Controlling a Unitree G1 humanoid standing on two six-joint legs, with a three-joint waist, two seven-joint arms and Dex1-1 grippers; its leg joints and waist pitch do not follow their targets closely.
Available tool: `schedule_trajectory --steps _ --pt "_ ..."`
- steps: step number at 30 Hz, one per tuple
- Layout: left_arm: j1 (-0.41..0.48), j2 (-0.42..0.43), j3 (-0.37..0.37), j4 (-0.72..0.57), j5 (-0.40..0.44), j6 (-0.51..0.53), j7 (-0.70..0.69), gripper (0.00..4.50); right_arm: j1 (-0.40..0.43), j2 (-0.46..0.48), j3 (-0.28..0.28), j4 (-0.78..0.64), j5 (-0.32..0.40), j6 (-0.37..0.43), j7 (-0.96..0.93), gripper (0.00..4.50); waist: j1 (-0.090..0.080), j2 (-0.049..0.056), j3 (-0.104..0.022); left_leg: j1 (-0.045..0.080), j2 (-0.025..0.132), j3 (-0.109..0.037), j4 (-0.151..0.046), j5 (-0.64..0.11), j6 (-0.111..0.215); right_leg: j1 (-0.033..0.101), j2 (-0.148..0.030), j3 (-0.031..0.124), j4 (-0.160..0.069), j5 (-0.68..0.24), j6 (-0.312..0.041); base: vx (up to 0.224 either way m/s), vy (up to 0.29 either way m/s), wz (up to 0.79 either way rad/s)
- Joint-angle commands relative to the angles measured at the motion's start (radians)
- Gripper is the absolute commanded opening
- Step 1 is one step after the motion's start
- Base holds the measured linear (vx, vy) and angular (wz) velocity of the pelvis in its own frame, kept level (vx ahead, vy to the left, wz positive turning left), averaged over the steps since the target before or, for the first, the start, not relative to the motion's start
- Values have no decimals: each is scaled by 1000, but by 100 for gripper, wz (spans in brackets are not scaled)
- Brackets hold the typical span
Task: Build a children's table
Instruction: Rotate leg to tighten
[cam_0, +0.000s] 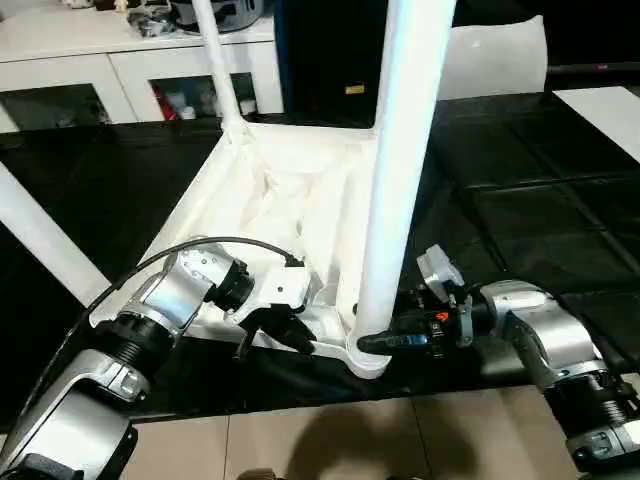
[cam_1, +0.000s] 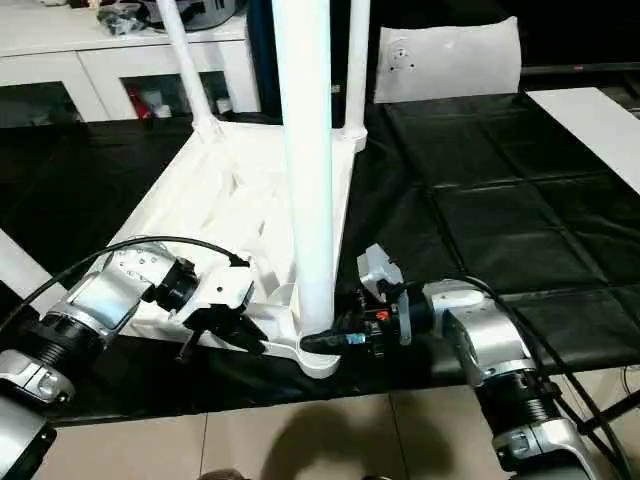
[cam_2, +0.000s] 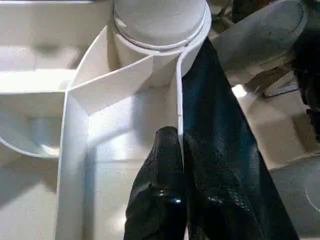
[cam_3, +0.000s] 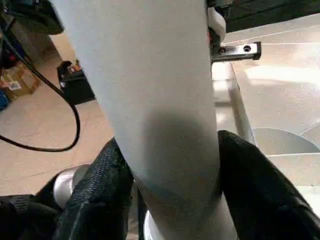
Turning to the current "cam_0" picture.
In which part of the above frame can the white plastic table top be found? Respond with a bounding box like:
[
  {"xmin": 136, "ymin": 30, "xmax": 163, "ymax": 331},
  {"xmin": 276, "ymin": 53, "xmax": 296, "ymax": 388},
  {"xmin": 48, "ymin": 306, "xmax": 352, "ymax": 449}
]
[{"xmin": 87, "ymin": 119, "xmax": 395, "ymax": 382}]

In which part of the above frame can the black table mat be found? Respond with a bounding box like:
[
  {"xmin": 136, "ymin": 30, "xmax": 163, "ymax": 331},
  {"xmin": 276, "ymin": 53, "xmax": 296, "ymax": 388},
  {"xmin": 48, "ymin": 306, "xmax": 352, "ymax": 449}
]
[{"xmin": 0, "ymin": 92, "xmax": 640, "ymax": 426}]

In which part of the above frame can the red packet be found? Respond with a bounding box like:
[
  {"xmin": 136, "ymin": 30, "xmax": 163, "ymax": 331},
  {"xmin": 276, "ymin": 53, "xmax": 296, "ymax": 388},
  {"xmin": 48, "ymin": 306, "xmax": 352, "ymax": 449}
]
[{"xmin": 153, "ymin": 87, "xmax": 175, "ymax": 120}]

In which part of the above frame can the black cabinet with gold label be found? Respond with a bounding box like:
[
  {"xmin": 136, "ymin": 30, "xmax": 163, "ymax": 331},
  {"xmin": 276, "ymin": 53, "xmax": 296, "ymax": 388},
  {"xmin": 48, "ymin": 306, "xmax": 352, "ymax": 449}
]
[{"xmin": 272, "ymin": 0, "xmax": 392, "ymax": 130}]

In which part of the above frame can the white flat board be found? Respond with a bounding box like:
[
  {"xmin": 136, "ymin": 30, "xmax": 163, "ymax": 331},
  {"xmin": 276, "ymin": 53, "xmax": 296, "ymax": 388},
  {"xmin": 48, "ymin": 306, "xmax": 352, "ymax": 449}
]
[{"xmin": 551, "ymin": 86, "xmax": 640, "ymax": 165}]

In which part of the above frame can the grey round bag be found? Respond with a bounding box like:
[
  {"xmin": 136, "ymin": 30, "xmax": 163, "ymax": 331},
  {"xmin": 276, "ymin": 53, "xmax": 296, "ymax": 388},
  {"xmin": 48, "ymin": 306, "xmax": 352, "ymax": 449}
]
[{"xmin": 172, "ymin": 0, "xmax": 275, "ymax": 35}]

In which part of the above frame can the black bundle in plastic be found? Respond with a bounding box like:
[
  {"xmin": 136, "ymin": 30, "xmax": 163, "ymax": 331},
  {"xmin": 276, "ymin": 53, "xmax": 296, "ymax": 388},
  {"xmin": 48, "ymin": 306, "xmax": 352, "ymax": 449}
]
[{"xmin": 127, "ymin": 7, "xmax": 175, "ymax": 37}]

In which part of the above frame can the white sideboard cabinet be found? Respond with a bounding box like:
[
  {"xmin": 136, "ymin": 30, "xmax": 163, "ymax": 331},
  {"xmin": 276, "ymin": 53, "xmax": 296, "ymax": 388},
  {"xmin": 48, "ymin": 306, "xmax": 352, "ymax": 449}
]
[{"xmin": 0, "ymin": 18, "xmax": 287, "ymax": 135}]

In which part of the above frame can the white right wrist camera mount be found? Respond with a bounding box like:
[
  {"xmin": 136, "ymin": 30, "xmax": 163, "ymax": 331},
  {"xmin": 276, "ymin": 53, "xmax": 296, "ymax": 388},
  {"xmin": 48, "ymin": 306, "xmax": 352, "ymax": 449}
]
[{"xmin": 416, "ymin": 243, "xmax": 475, "ymax": 347}]

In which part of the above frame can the black rail with red mark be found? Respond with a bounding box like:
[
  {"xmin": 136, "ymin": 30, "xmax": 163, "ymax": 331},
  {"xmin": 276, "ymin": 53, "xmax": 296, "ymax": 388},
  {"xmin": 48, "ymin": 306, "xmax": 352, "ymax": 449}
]
[{"xmin": 546, "ymin": 63, "xmax": 640, "ymax": 75}]

